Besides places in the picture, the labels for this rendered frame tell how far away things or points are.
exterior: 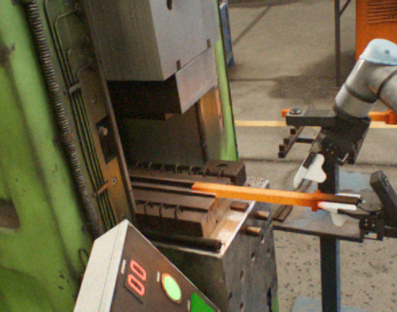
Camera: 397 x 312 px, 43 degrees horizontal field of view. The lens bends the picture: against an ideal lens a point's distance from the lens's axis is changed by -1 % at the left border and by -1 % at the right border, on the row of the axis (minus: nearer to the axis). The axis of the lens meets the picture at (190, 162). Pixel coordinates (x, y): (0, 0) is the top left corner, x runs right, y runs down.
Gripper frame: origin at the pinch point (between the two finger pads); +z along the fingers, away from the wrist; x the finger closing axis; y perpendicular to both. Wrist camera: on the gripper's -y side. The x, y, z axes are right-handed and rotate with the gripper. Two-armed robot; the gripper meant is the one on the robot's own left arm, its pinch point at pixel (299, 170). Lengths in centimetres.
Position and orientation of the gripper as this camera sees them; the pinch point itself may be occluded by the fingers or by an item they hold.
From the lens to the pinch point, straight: 121.6
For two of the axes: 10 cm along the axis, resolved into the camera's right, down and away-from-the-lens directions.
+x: 4.3, -4.8, 7.7
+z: -3.1, 7.2, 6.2
